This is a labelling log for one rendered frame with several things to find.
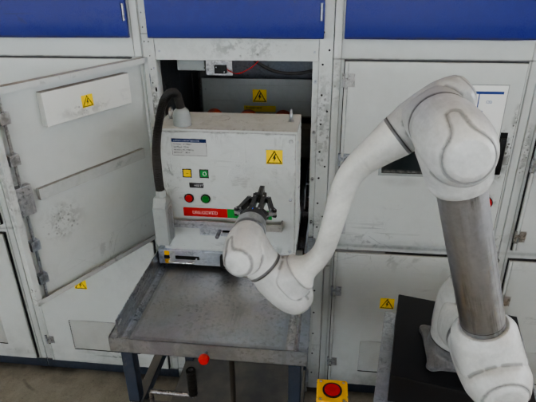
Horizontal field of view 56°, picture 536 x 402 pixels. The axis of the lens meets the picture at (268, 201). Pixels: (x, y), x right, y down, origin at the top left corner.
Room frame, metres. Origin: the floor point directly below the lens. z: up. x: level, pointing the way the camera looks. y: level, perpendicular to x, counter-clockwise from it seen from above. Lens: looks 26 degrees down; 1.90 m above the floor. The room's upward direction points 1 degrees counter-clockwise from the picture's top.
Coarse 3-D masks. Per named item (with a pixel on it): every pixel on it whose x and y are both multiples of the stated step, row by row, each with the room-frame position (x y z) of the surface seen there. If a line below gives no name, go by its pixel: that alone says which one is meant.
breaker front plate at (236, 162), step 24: (168, 144) 1.61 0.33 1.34; (216, 144) 1.59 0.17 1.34; (240, 144) 1.58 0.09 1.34; (264, 144) 1.57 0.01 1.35; (288, 144) 1.56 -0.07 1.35; (168, 168) 1.61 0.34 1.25; (192, 168) 1.60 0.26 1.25; (216, 168) 1.59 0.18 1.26; (240, 168) 1.58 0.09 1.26; (264, 168) 1.57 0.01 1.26; (288, 168) 1.56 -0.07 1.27; (168, 192) 1.61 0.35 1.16; (192, 192) 1.60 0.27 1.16; (216, 192) 1.59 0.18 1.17; (240, 192) 1.58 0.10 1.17; (288, 192) 1.56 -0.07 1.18; (192, 216) 1.60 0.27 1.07; (288, 216) 1.56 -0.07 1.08; (192, 240) 1.60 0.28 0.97; (216, 240) 1.59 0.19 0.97; (288, 240) 1.56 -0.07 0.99
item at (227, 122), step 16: (192, 112) 1.81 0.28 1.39; (208, 112) 1.81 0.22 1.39; (224, 112) 1.81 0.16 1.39; (176, 128) 1.61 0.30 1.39; (192, 128) 1.61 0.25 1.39; (208, 128) 1.60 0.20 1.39; (224, 128) 1.61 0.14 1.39; (240, 128) 1.61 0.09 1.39; (256, 128) 1.61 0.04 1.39; (272, 128) 1.61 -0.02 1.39; (288, 128) 1.61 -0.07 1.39
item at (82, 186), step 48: (0, 96) 1.45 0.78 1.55; (48, 96) 1.54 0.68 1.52; (96, 96) 1.69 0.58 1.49; (0, 144) 1.39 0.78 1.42; (48, 144) 1.54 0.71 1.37; (96, 144) 1.69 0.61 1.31; (144, 144) 1.88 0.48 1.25; (48, 192) 1.49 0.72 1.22; (96, 192) 1.66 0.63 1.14; (144, 192) 1.85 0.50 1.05; (48, 240) 1.48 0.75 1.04; (96, 240) 1.63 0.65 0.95; (144, 240) 1.79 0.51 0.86; (48, 288) 1.45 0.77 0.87
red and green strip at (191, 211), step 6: (186, 210) 1.61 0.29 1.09; (192, 210) 1.60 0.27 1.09; (198, 210) 1.60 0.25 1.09; (204, 210) 1.60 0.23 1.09; (210, 210) 1.60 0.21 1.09; (216, 210) 1.59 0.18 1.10; (222, 210) 1.59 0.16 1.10; (228, 210) 1.59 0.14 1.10; (204, 216) 1.60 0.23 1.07; (210, 216) 1.60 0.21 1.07; (216, 216) 1.59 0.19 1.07; (222, 216) 1.59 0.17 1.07; (228, 216) 1.59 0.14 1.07; (234, 216) 1.58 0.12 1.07; (270, 216) 1.57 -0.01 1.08
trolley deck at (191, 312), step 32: (160, 288) 1.47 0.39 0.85; (192, 288) 1.47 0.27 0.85; (224, 288) 1.47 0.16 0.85; (256, 288) 1.47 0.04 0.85; (160, 320) 1.30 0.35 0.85; (192, 320) 1.30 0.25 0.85; (224, 320) 1.29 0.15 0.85; (256, 320) 1.29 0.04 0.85; (288, 320) 1.29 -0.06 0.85; (128, 352) 1.21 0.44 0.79; (160, 352) 1.20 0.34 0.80; (192, 352) 1.18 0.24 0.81; (224, 352) 1.17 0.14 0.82; (256, 352) 1.16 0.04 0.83; (288, 352) 1.15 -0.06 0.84
